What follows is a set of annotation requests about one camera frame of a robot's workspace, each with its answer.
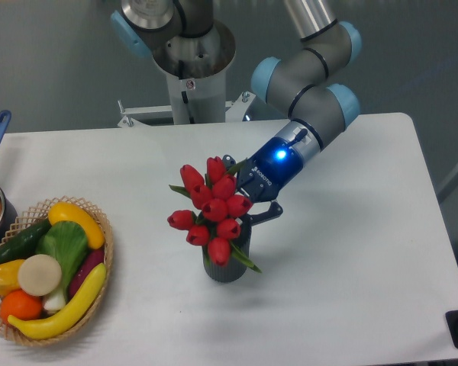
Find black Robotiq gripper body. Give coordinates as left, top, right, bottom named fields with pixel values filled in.
left=237, top=137, right=303, bottom=203

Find red tulip bouquet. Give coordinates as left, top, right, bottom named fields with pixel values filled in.
left=167, top=156, right=261, bottom=273

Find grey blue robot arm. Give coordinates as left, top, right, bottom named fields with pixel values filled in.
left=111, top=1, right=362, bottom=225

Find dark grey ribbed vase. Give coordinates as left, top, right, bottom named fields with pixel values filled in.
left=202, top=214, right=252, bottom=283

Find purple sweet potato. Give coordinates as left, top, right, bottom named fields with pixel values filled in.
left=68, top=248, right=105, bottom=299

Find yellow squash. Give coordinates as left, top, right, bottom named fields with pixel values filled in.
left=48, top=201, right=105, bottom=249

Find green bok choy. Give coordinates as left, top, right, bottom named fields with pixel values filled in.
left=35, top=221, right=89, bottom=315

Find woven wicker basket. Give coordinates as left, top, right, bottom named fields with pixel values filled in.
left=0, top=197, right=114, bottom=347

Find yellow banana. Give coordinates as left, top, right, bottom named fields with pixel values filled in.
left=8, top=263, right=107, bottom=340

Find beige round mushroom cap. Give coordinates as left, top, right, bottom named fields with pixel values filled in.
left=18, top=254, right=62, bottom=297

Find green cucumber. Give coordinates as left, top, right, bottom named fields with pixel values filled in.
left=0, top=220, right=51, bottom=265

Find orange fruit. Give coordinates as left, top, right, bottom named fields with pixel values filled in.
left=0, top=290, right=43, bottom=323

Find yellow bell pepper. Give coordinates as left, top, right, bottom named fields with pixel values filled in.
left=0, top=259, right=25, bottom=297

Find white metal base frame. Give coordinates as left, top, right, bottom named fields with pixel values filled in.
left=117, top=91, right=256, bottom=128

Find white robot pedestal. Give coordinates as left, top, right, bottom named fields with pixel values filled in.
left=153, top=20, right=236, bottom=124

